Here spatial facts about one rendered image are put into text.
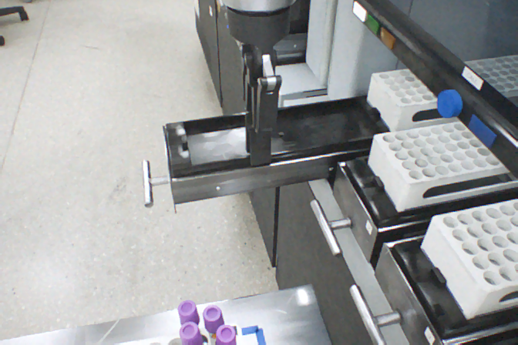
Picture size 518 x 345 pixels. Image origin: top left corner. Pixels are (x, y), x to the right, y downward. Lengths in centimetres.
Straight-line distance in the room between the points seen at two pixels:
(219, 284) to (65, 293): 49
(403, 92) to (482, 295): 35
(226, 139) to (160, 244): 94
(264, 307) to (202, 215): 119
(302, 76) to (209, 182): 43
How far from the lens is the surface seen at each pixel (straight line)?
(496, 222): 57
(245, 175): 65
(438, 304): 53
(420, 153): 62
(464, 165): 63
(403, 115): 71
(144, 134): 206
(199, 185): 65
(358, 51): 78
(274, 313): 49
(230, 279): 148
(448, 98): 50
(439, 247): 54
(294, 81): 97
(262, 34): 51
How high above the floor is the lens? 125
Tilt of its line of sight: 41 degrees down
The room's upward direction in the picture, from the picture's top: straight up
